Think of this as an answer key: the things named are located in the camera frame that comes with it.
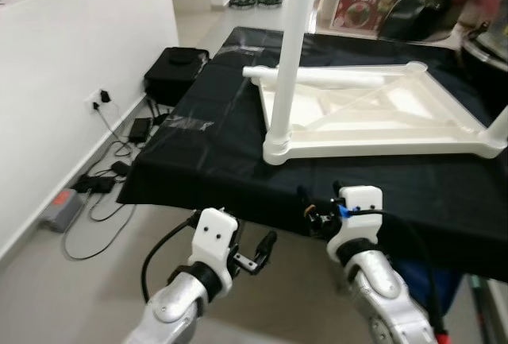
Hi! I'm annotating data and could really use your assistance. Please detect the black wall plug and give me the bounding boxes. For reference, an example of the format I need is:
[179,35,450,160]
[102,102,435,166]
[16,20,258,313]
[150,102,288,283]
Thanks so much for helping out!
[94,90,114,110]

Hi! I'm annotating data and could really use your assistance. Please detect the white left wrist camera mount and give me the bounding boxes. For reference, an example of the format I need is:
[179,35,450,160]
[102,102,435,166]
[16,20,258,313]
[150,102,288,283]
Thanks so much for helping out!
[189,208,241,297]

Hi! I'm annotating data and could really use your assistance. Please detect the black tablecloth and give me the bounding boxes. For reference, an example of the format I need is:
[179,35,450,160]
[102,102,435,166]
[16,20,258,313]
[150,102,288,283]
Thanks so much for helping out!
[117,26,508,281]

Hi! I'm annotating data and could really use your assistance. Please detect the black glossy bag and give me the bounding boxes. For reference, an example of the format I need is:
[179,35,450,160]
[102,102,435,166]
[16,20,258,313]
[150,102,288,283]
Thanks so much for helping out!
[381,0,485,43]

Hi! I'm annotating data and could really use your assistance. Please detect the metal folding table frame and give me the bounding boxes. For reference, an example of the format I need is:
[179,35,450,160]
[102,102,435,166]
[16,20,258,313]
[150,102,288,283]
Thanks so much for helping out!
[468,276,497,344]

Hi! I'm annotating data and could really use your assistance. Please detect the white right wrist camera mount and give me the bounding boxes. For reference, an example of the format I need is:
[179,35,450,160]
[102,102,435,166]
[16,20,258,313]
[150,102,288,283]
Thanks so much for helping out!
[327,186,383,251]

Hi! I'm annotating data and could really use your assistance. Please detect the blue dustpan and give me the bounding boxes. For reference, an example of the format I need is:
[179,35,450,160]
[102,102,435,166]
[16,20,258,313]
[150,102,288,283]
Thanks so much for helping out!
[393,261,461,317]

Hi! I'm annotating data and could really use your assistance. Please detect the black square case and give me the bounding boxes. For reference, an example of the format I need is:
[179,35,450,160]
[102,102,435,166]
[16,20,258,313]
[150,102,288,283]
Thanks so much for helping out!
[144,46,211,108]

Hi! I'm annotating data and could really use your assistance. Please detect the black floor cable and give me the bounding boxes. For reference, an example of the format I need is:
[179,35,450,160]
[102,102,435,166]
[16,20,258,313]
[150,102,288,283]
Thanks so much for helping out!
[63,106,160,262]

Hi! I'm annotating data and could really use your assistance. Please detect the white plastic table top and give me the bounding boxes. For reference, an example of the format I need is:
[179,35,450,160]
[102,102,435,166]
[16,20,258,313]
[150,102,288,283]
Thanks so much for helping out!
[250,60,508,166]

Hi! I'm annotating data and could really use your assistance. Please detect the red printed box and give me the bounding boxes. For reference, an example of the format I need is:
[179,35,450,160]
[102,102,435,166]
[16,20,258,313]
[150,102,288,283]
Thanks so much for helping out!
[329,0,414,37]

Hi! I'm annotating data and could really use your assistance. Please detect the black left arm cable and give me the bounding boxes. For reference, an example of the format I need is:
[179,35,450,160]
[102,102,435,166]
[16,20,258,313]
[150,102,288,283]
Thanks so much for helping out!
[141,215,199,301]

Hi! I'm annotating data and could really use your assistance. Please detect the black wok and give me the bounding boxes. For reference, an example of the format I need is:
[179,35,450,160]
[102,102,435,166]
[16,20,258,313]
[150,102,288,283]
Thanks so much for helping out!
[460,38,508,118]

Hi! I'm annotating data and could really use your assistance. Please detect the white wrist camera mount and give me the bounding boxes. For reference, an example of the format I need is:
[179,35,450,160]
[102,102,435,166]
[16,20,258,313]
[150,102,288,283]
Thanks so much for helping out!
[189,208,241,297]
[327,186,383,251]

